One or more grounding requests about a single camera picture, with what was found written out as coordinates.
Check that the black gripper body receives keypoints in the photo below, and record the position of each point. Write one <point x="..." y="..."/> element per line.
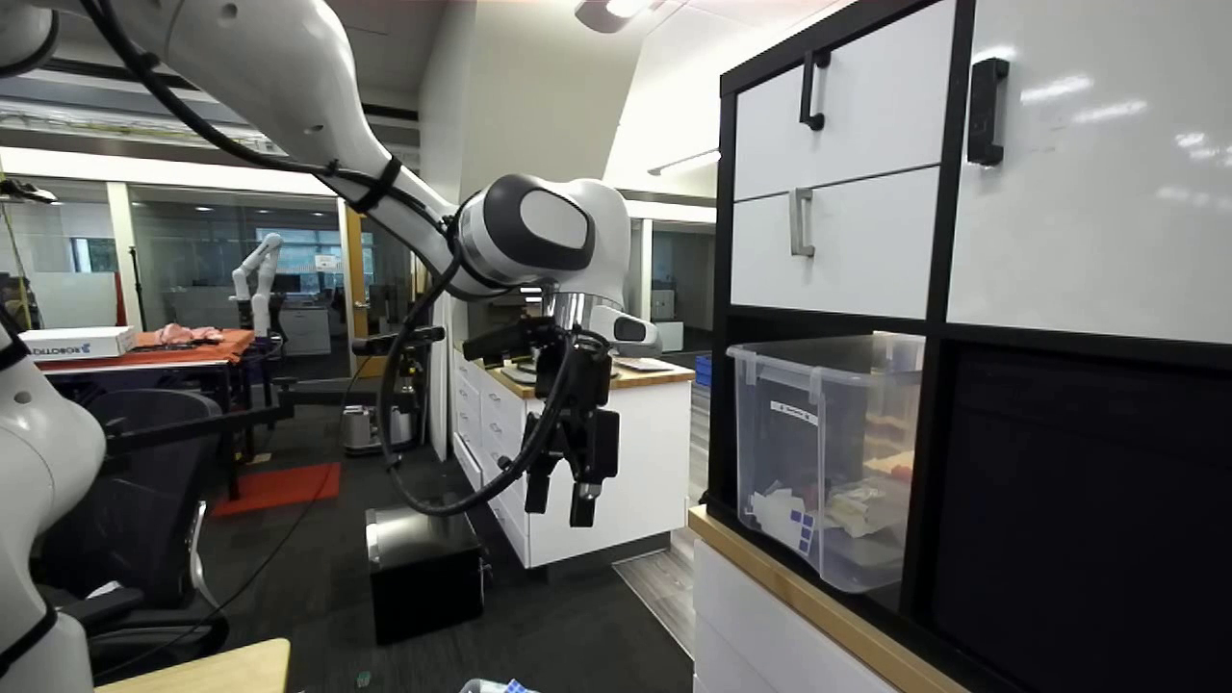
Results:
<point x="584" y="411"/>

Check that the clear plastic storage container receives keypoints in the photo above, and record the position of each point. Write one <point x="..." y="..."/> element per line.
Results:
<point x="822" y="465"/>

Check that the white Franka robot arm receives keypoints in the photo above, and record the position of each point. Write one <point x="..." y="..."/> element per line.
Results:
<point x="295" y="80"/>

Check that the small white robot arm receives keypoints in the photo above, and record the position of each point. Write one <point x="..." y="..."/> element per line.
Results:
<point x="260" y="275"/>

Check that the white drawer cabinet wood top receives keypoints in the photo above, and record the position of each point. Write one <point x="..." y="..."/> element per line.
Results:
<point x="641" y="475"/>

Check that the black box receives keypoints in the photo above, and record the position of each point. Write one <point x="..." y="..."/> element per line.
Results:
<point x="424" y="579"/>

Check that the white floor device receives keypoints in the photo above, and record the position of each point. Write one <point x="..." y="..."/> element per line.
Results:
<point x="361" y="425"/>

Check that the blue white packet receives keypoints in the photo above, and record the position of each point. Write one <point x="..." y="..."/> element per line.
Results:
<point x="495" y="687"/>

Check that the low white base cabinet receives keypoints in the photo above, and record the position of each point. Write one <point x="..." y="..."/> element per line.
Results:
<point x="757" y="629"/>

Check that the red floor mat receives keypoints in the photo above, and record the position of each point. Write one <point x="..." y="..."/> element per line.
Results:
<point x="276" y="491"/>

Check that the light wooden table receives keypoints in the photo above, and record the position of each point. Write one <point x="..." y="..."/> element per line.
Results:
<point x="218" y="672"/>

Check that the red covered table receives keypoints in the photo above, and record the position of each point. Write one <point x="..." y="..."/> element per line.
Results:
<point x="192" y="349"/>

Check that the black office chair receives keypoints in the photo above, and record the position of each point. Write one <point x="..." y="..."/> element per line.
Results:
<point x="138" y="515"/>

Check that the ceiling light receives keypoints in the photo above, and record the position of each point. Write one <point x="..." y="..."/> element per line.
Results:
<point x="614" y="11"/>

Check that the white shelf cabinet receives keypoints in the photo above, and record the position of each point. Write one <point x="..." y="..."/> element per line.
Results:
<point x="957" y="257"/>

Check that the white flat box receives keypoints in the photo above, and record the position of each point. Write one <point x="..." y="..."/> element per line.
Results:
<point x="78" y="339"/>

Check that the white cabinet door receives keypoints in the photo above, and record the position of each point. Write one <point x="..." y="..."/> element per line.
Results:
<point x="1102" y="206"/>

